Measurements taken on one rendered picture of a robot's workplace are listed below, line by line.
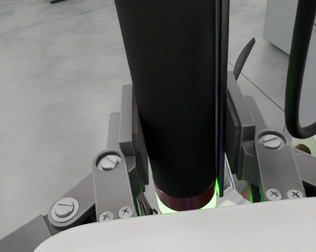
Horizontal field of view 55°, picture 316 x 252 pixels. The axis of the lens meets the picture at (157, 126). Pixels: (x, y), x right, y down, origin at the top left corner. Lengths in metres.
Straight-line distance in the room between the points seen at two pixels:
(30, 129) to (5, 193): 0.68
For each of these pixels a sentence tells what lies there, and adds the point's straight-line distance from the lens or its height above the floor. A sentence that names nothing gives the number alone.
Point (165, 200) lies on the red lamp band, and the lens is 0.16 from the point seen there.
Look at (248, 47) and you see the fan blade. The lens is 0.47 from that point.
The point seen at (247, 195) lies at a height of 1.45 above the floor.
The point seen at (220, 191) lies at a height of 1.51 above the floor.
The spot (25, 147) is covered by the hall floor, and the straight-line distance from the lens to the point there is 2.73.
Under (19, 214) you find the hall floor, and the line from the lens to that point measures 2.28.
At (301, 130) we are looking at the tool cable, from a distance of 0.25.
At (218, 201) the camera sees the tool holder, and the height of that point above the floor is 1.45.
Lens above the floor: 1.65
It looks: 42 degrees down
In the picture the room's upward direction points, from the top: 10 degrees counter-clockwise
